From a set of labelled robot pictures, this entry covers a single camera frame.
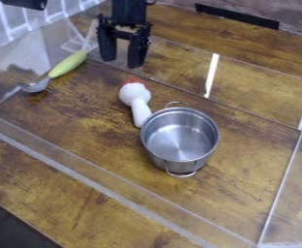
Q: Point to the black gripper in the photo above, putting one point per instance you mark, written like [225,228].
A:
[125,24]

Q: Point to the green handled metal spoon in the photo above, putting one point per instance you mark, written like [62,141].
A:
[65,66]

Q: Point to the white red toy mushroom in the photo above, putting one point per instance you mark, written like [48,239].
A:
[134,95]

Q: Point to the black strip on table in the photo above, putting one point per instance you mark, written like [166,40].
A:
[245,18]

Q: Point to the small steel pot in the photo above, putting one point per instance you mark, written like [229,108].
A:
[180,137]

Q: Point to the clear acrylic enclosure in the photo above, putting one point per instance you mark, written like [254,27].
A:
[76,175]

